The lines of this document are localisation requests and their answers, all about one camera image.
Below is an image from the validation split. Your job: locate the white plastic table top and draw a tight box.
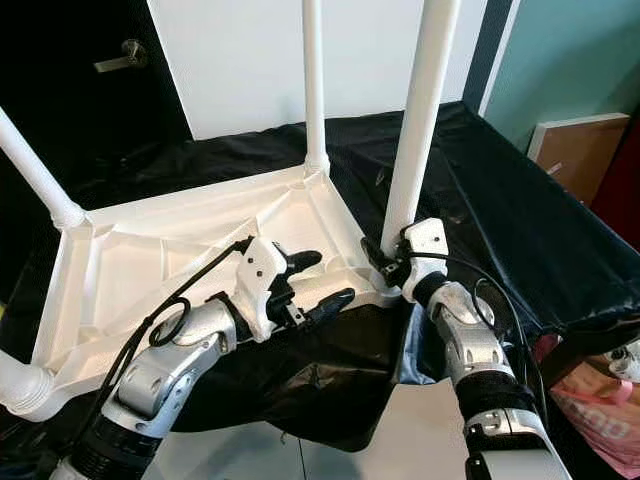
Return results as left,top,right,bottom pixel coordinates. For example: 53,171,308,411
28,165,403,396

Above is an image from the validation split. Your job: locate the pink plastic bag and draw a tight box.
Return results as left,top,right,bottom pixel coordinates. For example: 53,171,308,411
550,345,640,479

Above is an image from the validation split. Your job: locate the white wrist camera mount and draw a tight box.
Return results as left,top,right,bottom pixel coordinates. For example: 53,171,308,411
400,217,451,301
235,237,297,343

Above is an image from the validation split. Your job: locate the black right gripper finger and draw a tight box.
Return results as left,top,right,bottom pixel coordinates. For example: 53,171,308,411
360,237,397,282

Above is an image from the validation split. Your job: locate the silver lever door handle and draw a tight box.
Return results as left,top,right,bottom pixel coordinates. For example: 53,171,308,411
93,40,150,74

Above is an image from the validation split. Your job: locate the dark red fabric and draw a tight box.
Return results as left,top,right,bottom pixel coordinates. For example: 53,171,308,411
588,140,640,226

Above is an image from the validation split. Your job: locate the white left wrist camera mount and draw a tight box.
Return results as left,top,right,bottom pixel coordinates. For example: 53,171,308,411
235,237,297,343

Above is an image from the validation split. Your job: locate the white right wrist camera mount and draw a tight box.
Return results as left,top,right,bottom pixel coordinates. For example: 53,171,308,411
400,217,451,301

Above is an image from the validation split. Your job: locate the white plastic table leg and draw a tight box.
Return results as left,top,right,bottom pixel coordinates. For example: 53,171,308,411
302,0,331,180
380,0,463,257
0,108,86,232
0,350,57,422

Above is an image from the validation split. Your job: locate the brown wooden board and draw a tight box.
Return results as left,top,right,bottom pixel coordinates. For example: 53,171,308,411
528,113,631,201

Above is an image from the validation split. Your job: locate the black plastic table cover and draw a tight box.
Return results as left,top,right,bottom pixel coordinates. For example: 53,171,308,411
0,102,640,471

